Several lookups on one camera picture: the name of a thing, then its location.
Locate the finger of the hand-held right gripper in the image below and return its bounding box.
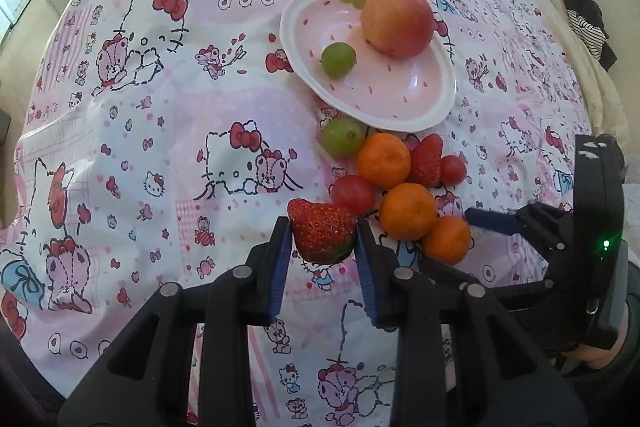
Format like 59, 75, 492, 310
465, 202, 576, 258
420, 259, 551, 308

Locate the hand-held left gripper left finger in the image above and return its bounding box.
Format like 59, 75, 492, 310
57, 217, 293, 427

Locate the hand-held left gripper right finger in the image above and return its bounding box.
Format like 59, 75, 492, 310
354, 219, 588, 427

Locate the large red strawberry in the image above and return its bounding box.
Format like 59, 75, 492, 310
287, 198, 357, 265

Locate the small orange tangerine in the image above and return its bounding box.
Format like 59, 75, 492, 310
422, 215, 473, 266

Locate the red cherry tomato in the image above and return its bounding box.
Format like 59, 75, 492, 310
440, 155, 469, 186
331, 175, 377, 218

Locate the large orange tangerine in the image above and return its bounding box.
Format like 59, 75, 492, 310
357, 133, 412, 190
378, 183, 439, 242

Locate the small red strawberry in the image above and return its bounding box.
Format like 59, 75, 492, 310
410, 133, 444, 188

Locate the green grape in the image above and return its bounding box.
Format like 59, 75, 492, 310
321, 117, 366, 158
321, 42, 357, 78

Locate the pink white oval plate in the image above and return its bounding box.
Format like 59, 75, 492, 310
279, 0, 458, 132

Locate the cream blanket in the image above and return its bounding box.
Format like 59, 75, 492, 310
450, 0, 631, 148

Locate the striped cloth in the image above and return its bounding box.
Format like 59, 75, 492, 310
574, 13, 609, 58

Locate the pink cartoon printed bedsheet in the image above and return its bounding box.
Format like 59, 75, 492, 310
0, 0, 601, 427

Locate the red yellow apple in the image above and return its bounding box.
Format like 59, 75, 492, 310
361, 0, 435, 59

